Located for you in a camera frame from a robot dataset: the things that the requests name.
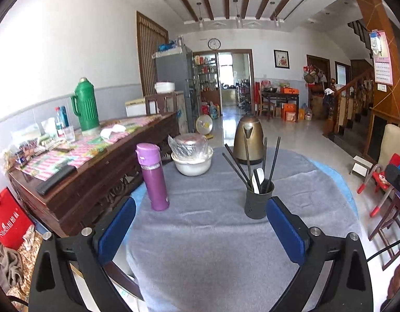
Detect white foam container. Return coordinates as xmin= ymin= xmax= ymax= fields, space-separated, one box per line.
xmin=154 ymin=81 xmax=175 ymax=94

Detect white floor fan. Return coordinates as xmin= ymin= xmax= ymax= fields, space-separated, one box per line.
xmin=195 ymin=114 xmax=214 ymax=139

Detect shelf with bottles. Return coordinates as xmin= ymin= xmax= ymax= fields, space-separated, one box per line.
xmin=193 ymin=52 xmax=218 ymax=105

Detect wooden stair railing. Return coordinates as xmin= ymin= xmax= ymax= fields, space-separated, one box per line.
xmin=324 ymin=68 xmax=376 ymax=137

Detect pink wall calendar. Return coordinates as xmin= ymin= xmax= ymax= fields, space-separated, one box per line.
xmin=369 ymin=30 xmax=393 ymax=86

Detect brown crumpled cloth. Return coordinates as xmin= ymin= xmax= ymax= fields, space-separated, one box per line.
xmin=0 ymin=239 xmax=25 ymax=295

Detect cream upholstered chair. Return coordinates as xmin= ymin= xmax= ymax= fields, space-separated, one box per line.
xmin=380 ymin=124 xmax=400 ymax=170

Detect dark utensil holder cup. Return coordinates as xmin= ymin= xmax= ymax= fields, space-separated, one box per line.
xmin=245 ymin=179 xmax=275 ymax=220

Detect dark wooden chair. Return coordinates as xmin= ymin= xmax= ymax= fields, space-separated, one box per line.
xmin=369 ymin=188 xmax=400 ymax=270

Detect black cable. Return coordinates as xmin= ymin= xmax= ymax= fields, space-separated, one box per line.
xmin=366 ymin=237 xmax=400 ymax=262

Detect pile of small packets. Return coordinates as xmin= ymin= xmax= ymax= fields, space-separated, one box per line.
xmin=3 ymin=136 xmax=54 ymax=170

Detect dark wooden side table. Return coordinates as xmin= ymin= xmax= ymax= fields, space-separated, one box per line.
xmin=260 ymin=89 xmax=300 ymax=121

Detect dark wooden sideboard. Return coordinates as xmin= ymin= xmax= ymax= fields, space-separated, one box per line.
xmin=8 ymin=112 xmax=181 ymax=238

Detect white bowl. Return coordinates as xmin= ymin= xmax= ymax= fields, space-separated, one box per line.
xmin=171 ymin=151 xmax=214 ymax=177

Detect purple thermos bottle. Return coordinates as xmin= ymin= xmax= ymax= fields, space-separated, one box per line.
xmin=136 ymin=143 xmax=170 ymax=212

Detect black remote control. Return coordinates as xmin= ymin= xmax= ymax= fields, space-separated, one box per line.
xmin=36 ymin=165 xmax=76 ymax=196

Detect blue table cloth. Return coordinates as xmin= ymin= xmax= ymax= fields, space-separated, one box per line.
xmin=130 ymin=159 xmax=359 ymax=222

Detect cream box appliance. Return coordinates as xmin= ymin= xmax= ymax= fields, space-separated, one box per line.
xmin=125 ymin=98 xmax=147 ymax=118

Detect red shopping bag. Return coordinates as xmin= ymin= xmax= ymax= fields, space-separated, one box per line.
xmin=0 ymin=187 xmax=35 ymax=251

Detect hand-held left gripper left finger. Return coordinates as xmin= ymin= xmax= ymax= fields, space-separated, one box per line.
xmin=28 ymin=196 xmax=137 ymax=312

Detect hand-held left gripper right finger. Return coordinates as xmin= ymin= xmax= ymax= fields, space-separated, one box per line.
xmin=266 ymin=196 xmax=374 ymax=312

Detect clear water bottle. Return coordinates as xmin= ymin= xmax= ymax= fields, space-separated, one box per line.
xmin=54 ymin=107 xmax=67 ymax=139

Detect red child chair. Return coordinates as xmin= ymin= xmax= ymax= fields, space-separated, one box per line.
xmin=358 ymin=153 xmax=400 ymax=218

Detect black chopstick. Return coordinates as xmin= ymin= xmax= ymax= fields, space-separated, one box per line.
xmin=222 ymin=153 xmax=253 ymax=191
xmin=224 ymin=143 xmax=253 ymax=187
xmin=243 ymin=133 xmax=253 ymax=190
xmin=268 ymin=136 xmax=281 ymax=192
xmin=262 ymin=137 xmax=268 ymax=186

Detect white step stool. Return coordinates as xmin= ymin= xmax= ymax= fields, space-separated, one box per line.
xmin=350 ymin=156 xmax=373 ymax=178

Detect person's right hand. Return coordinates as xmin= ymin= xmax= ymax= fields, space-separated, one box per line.
xmin=389 ymin=259 xmax=400 ymax=303

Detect small wooden cabinet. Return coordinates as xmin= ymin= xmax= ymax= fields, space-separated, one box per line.
xmin=145 ymin=91 xmax=188 ymax=134

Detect white plastic bag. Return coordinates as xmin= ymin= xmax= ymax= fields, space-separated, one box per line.
xmin=11 ymin=125 xmax=41 ymax=144

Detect grey table cloth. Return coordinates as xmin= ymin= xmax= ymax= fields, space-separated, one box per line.
xmin=126 ymin=146 xmax=360 ymax=312

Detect white crumpled cloth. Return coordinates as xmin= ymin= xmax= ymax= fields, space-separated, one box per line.
xmin=100 ymin=124 xmax=127 ymax=140

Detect gold electric kettle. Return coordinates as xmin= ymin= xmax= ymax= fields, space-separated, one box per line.
xmin=233 ymin=114 xmax=265 ymax=166

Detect pink patterned cloth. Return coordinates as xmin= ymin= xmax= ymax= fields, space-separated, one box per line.
xmin=16 ymin=114 xmax=163 ymax=181

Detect green thermos jug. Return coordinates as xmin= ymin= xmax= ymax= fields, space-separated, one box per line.
xmin=70 ymin=77 xmax=100 ymax=132

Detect framed wall picture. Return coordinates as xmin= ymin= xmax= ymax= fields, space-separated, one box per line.
xmin=274 ymin=50 xmax=290 ymax=69

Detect grey refrigerator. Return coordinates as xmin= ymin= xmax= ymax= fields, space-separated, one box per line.
xmin=154 ymin=45 xmax=202 ymax=134

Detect orange gift box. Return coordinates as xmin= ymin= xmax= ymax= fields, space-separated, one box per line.
xmin=281 ymin=103 xmax=298 ymax=122

